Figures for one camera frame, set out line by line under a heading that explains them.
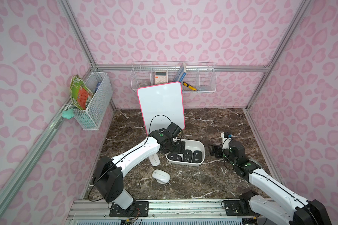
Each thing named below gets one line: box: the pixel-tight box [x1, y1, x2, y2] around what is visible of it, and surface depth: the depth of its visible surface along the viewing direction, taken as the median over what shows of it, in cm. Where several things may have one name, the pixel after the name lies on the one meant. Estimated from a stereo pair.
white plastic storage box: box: [165, 138, 206, 167], surface depth 95 cm
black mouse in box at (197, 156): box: [192, 150, 203, 164], surface depth 92 cm
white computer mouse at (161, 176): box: [152, 169, 171, 185], surface depth 85 cm
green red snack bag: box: [69, 74, 94, 110], surface depth 74 cm
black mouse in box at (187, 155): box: [182, 149, 193, 163], surface depth 92 cm
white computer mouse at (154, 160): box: [148, 152, 161, 167], surface depth 91 cm
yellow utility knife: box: [183, 81, 198, 91], surface depth 100 cm
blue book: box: [172, 61, 187, 83], surface depth 89 cm
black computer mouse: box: [167, 152, 182, 162], surface depth 92 cm
